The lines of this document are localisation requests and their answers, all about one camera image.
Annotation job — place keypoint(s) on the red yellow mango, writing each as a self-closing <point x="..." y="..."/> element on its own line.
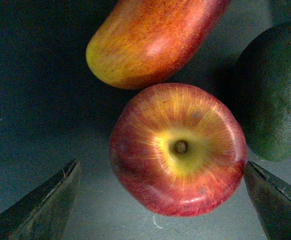
<point x="145" y="42"/>

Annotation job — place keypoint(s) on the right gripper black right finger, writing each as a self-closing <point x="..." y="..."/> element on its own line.
<point x="271" y="198"/>

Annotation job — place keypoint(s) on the red yellow apple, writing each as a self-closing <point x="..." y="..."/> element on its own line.
<point x="178" y="150"/>

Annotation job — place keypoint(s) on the dark green avocado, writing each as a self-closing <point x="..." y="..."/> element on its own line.
<point x="261" y="96"/>

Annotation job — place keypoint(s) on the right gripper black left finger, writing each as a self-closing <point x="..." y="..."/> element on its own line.
<point x="43" y="213"/>

